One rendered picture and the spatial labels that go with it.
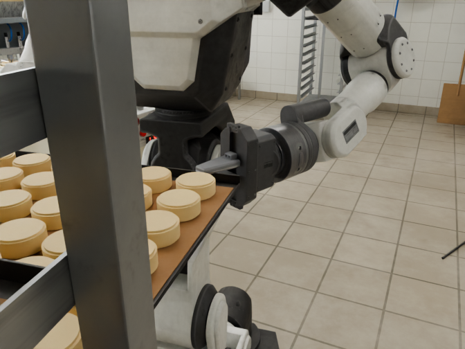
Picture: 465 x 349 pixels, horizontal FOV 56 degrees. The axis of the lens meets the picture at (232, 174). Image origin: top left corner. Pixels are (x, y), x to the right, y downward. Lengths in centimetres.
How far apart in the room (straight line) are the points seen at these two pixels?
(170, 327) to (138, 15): 63
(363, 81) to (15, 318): 76
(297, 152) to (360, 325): 141
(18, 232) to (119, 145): 29
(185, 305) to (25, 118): 80
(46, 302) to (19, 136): 8
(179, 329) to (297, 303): 112
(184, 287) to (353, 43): 60
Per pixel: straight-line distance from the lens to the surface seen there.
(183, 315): 97
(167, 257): 43
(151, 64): 80
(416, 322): 208
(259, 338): 159
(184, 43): 77
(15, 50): 233
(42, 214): 50
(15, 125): 19
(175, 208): 48
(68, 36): 19
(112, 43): 19
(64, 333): 33
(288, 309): 201
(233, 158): 61
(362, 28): 87
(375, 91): 87
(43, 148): 216
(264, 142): 62
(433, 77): 543
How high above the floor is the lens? 127
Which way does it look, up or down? 22 degrees down
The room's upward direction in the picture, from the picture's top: straight up
